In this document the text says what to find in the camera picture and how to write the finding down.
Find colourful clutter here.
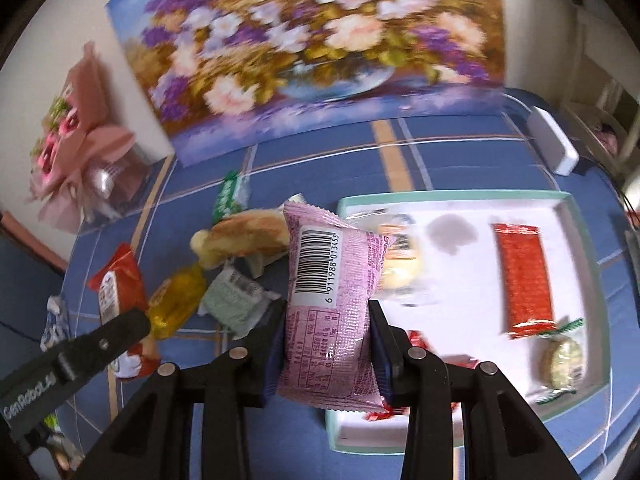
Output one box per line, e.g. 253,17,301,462
42,410,86,471

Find brown bread packet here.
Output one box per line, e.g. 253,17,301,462
210,207,293,278

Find crumpled blue and white wrapper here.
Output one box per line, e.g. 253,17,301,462
40,295,71,351

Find blue plaid cloth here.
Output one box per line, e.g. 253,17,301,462
65,87,640,480

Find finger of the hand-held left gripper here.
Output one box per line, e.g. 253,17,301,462
52,308,152,377

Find pale green snack packet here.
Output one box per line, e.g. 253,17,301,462
197,265,283,338

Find flower painting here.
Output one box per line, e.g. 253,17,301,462
105,0,506,168

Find yellow snack packet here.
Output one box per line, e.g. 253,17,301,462
145,262,208,341

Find red and white snack packet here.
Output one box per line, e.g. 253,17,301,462
87,242,161,378

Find clear packet with white cake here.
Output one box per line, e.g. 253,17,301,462
345,210,436,308

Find clear green-edged cookie packet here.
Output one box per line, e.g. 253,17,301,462
535,317,588,406

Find white tray with teal rim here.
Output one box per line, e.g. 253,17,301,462
325,189,613,453

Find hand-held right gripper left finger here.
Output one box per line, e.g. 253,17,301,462
82,297,288,480

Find pink flower bouquet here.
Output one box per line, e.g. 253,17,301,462
27,42,153,233

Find pink snack packet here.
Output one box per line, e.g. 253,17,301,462
275,200,393,411

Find white furniture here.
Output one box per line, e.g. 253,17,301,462
560,75,640,201

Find red wafer packet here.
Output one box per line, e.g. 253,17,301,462
492,222,558,341

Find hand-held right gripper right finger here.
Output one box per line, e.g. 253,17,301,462
367,300,581,480

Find cream snack packet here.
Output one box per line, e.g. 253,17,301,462
190,227,226,268

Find white device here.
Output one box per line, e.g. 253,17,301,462
525,106,581,177

